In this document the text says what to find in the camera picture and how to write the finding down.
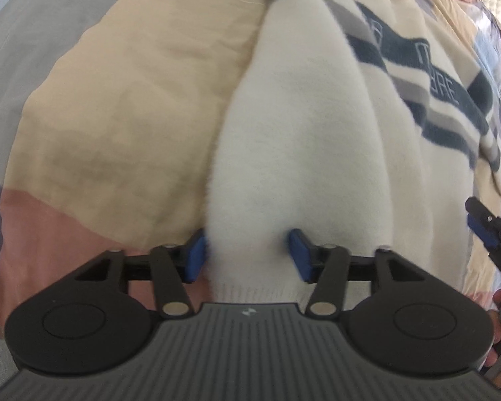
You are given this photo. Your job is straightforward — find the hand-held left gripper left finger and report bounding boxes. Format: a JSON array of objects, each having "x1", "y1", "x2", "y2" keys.
[{"x1": 73, "y1": 228, "x2": 208, "y2": 319}]

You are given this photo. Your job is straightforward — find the cream striped sweater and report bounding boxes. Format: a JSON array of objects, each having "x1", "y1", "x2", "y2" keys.
[{"x1": 206, "y1": 0, "x2": 501, "y2": 306}]

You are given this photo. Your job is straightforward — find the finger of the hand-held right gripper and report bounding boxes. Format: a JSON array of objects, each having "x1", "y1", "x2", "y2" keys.
[{"x1": 465, "y1": 196, "x2": 501, "y2": 260}]

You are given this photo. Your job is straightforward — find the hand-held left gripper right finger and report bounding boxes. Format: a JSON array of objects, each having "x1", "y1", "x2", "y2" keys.
[{"x1": 287, "y1": 228, "x2": 429, "y2": 319}]

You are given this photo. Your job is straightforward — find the patchwork quilt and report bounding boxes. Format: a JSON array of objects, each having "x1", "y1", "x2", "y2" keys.
[{"x1": 0, "y1": 0, "x2": 501, "y2": 345}]

